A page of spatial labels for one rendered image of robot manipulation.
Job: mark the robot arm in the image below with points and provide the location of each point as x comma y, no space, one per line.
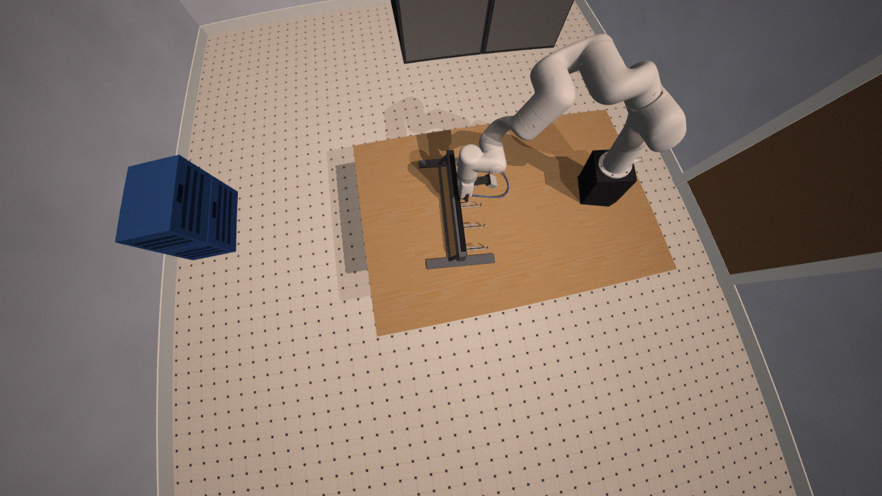
652,111

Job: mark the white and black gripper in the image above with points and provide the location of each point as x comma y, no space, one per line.
465,190

